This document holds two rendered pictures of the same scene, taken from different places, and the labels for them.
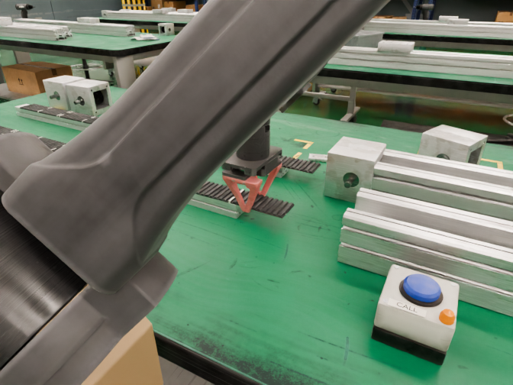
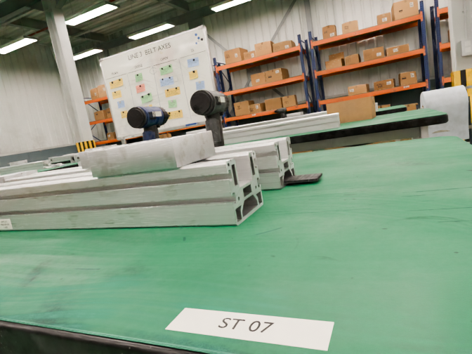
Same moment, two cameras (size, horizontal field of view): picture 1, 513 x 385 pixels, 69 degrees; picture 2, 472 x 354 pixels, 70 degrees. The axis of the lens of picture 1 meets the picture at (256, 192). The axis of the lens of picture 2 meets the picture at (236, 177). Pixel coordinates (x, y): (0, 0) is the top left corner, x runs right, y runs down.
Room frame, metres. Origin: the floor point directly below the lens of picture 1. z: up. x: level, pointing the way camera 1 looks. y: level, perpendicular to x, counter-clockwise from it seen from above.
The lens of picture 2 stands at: (-0.35, -0.82, 0.91)
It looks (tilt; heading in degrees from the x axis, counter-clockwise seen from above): 9 degrees down; 358
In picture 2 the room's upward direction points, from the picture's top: 10 degrees counter-clockwise
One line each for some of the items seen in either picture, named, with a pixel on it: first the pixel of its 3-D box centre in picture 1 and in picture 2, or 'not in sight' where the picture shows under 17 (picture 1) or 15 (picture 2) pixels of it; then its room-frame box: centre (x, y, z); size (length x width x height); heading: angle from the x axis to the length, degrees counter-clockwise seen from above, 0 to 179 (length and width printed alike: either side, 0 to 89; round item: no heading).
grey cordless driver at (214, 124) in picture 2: not in sight; (220, 133); (0.54, -0.83, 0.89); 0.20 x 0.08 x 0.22; 160
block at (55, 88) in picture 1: (63, 93); not in sight; (1.30, 0.67, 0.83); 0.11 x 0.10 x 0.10; 152
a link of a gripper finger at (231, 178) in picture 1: (249, 185); not in sight; (0.57, 0.01, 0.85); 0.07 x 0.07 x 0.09; 61
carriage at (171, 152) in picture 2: not in sight; (154, 161); (0.19, -0.72, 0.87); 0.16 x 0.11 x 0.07; 61
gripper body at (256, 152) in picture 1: (253, 143); not in sight; (0.58, 0.01, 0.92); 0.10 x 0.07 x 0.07; 151
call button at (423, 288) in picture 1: (421, 289); not in sight; (0.32, -0.19, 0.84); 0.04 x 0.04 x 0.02
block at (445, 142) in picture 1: (446, 156); not in sight; (0.75, -0.42, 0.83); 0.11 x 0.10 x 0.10; 130
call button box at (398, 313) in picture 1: (416, 305); not in sight; (0.33, -0.20, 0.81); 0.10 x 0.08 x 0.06; 151
